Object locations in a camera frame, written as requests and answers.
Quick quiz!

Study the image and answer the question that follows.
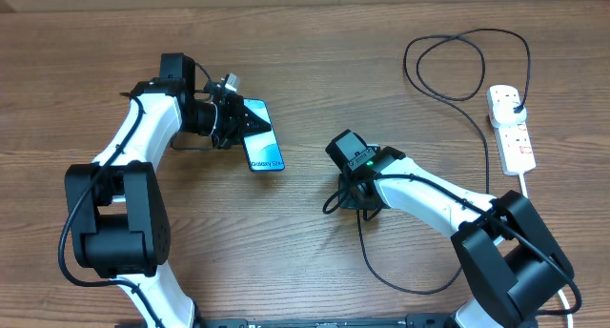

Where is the blue Galaxy smartphone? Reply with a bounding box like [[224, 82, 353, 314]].
[[243, 99, 285, 172]]

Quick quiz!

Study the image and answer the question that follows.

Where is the black USB charging cable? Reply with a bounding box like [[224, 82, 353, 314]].
[[356, 28, 532, 296]]

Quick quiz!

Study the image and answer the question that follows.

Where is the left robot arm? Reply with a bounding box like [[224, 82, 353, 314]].
[[57, 53, 285, 327]]

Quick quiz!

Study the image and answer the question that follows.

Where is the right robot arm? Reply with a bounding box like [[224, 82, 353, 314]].
[[323, 130, 582, 327]]

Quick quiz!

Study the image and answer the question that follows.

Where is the white USB charger plug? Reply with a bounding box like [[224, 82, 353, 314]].
[[489, 102, 527, 129]]

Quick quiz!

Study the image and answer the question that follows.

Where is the white power strip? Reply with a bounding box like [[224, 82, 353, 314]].
[[486, 85, 536, 175]]

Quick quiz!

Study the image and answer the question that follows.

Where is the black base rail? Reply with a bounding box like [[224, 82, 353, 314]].
[[193, 313, 450, 328]]

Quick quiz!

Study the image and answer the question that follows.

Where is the white power strip cord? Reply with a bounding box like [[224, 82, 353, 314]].
[[518, 173, 575, 328]]

